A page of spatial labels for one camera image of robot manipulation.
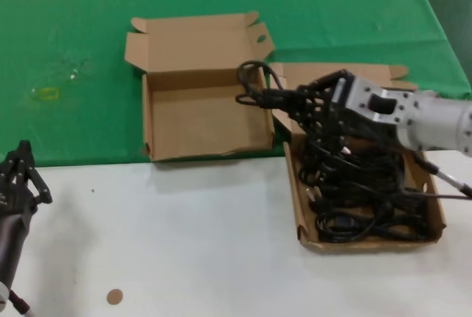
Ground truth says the cardboard box torn front edge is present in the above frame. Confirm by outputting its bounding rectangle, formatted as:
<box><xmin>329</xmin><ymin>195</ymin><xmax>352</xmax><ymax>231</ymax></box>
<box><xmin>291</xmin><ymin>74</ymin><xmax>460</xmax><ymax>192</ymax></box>
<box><xmin>124</xmin><ymin>10</ymin><xmax>277</xmax><ymax>163</ymax></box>

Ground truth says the black power cable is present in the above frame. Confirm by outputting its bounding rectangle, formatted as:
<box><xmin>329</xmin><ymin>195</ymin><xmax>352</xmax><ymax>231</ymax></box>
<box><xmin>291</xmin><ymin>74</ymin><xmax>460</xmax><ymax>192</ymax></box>
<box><xmin>316</xmin><ymin>209</ymin><xmax>431</xmax><ymax>243</ymax></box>
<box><xmin>298</xmin><ymin>139</ymin><xmax>406</xmax><ymax>192</ymax></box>
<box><xmin>299</xmin><ymin>169</ymin><xmax>369</xmax><ymax>215</ymax></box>
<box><xmin>235</xmin><ymin>60</ymin><xmax>355</xmax><ymax>156</ymax></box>

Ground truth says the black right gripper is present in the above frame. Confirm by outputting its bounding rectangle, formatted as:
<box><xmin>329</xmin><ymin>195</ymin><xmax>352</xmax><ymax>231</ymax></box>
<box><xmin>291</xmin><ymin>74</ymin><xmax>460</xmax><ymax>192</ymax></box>
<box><xmin>263</xmin><ymin>68</ymin><xmax>407</xmax><ymax>145</ymax></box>

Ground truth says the black arm cable silver connector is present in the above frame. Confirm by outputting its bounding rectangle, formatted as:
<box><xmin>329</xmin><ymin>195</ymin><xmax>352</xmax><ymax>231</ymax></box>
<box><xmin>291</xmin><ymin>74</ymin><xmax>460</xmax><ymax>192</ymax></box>
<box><xmin>7</xmin><ymin>289</ymin><xmax>36</xmax><ymax>317</ymax></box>
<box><xmin>405</xmin><ymin>150</ymin><xmax>472</xmax><ymax>201</ymax></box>

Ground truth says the brown cardboard box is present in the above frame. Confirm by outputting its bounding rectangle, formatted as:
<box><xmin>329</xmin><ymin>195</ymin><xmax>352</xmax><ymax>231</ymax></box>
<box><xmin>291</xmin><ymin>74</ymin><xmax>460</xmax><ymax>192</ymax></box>
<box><xmin>268</xmin><ymin>61</ymin><xmax>448</xmax><ymax>256</ymax></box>

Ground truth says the round brown cardboard disc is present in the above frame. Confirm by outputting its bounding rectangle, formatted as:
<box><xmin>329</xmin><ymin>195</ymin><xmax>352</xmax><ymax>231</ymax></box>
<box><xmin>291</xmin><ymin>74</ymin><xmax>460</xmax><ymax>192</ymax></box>
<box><xmin>105</xmin><ymin>288</ymin><xmax>123</xmax><ymax>305</ymax></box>

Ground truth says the green tablecloth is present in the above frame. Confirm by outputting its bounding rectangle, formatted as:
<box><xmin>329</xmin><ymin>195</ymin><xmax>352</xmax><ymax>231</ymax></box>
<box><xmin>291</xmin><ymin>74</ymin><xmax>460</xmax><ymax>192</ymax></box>
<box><xmin>0</xmin><ymin>0</ymin><xmax>472</xmax><ymax>169</ymax></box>

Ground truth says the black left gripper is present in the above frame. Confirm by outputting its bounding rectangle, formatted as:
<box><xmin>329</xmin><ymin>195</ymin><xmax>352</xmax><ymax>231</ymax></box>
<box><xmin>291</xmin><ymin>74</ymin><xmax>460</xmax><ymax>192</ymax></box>
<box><xmin>0</xmin><ymin>139</ymin><xmax>53</xmax><ymax>224</ymax></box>

